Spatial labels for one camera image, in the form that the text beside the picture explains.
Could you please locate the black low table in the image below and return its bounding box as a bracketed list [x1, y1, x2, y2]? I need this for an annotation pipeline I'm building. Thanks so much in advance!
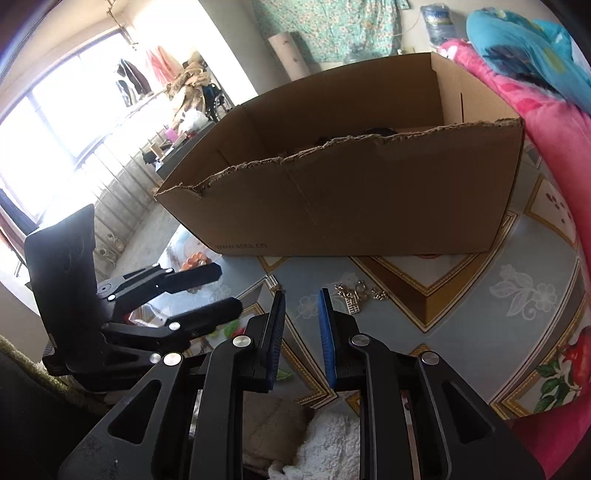
[154, 138, 204, 185]

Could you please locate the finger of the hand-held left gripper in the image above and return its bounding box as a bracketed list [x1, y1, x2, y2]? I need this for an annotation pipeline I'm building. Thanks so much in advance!
[102, 298, 244, 357]
[97, 262, 223, 321]

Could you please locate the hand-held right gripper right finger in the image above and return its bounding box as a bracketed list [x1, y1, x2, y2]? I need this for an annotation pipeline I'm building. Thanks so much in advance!
[320, 288, 541, 480]

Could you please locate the green floral hanging cloth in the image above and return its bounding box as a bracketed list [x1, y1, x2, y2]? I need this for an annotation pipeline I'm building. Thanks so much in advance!
[252, 0, 411, 63]

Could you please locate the beige fluffy cloth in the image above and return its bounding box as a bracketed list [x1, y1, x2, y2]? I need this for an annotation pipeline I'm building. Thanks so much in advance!
[242, 396, 311, 468]

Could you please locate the dark cloth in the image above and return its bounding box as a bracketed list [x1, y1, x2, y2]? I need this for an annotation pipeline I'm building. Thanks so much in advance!
[0, 348, 109, 480]

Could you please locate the green fuzzy cloth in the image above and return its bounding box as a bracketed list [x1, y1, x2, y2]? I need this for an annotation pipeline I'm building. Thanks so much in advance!
[0, 335, 112, 407]

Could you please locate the white bag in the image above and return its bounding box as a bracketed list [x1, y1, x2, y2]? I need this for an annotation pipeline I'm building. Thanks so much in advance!
[178, 108, 209, 136]

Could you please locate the metal window railing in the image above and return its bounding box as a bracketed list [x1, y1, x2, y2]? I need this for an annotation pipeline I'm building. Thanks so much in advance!
[88, 129, 185, 241]

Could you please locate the fruit print tablecloth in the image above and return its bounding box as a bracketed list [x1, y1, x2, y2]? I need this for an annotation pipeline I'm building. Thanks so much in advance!
[129, 138, 583, 418]

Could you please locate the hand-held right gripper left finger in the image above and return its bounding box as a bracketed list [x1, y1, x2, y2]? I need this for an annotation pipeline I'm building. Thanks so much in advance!
[58, 291, 287, 480]

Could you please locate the pink hanging garment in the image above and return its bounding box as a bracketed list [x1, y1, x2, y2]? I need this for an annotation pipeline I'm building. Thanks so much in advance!
[147, 46, 178, 93]

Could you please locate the dark hanging jacket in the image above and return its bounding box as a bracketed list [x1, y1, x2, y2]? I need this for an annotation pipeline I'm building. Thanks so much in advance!
[115, 58, 151, 107]

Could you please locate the beige cardboard roll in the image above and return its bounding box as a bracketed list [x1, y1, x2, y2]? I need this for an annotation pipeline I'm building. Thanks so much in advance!
[269, 31, 311, 81]

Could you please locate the beige clothes pile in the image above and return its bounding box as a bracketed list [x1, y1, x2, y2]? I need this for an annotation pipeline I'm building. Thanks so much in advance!
[166, 51, 208, 121]

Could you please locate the brown cardboard box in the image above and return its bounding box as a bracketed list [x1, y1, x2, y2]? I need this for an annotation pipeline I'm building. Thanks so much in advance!
[154, 52, 526, 257]

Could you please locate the large window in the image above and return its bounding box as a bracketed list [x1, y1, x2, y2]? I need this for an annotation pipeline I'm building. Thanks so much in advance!
[0, 28, 155, 222]

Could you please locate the hot pink floral blanket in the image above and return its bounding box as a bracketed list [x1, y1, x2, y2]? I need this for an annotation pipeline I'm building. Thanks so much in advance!
[436, 39, 591, 467]

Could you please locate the blue and pink cartoon quilt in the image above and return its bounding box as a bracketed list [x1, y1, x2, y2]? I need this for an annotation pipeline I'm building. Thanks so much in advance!
[465, 9, 591, 116]

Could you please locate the white fluffy towel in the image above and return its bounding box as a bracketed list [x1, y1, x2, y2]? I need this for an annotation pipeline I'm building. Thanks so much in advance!
[281, 413, 362, 480]

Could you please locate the wheelchair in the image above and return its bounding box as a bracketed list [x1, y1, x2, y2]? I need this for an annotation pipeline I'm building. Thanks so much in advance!
[203, 83, 234, 121]

